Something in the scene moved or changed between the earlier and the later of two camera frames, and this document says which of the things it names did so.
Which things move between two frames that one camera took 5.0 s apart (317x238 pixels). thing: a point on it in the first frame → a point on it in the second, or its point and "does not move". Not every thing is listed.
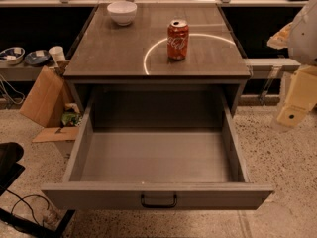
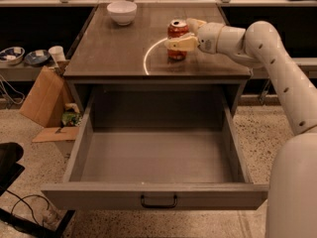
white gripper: (304, 39) → (208, 37)
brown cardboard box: (45, 97) does not move
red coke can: (177, 39) does not move
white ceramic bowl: (123, 12) does not move
